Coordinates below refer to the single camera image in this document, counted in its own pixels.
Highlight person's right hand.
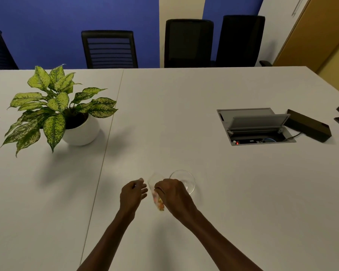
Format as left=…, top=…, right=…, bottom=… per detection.
left=154, top=178, right=198, bottom=221

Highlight person's left hand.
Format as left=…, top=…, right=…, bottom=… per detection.
left=120, top=178, right=149, bottom=215

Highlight clear drinking glass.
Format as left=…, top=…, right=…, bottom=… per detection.
left=147, top=173, right=166, bottom=212

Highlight person's left forearm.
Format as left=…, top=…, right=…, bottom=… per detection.
left=76, top=209, right=137, bottom=271

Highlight person's right forearm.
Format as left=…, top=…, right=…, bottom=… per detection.
left=175, top=207, right=264, bottom=271

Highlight colourful candies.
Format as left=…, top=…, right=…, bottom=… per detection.
left=154, top=192, right=165, bottom=212

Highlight clear glass bowl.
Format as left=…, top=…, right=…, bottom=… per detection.
left=169, top=170, right=196, bottom=195

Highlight white round plant pot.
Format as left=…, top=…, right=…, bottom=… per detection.
left=61, top=112, right=100, bottom=146

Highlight green variegated leafy plant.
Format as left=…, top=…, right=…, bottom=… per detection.
left=1, top=64, right=118, bottom=158

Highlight black mesh office chair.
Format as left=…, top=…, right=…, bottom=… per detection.
left=164, top=19, right=215, bottom=68

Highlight black slatted office chair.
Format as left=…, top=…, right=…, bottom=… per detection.
left=81, top=30, right=138, bottom=69

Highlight black rectangular box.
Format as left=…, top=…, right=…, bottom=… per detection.
left=284, top=109, right=332, bottom=143

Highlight black tall office chair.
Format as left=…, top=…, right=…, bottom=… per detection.
left=215, top=15, right=273, bottom=68

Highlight wooden door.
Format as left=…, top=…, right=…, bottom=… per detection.
left=273, top=0, right=339, bottom=82

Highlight grey table cable box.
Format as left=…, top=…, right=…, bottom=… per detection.
left=217, top=108, right=297, bottom=146

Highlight black cable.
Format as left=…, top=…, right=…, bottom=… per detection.
left=282, top=132, right=302, bottom=142

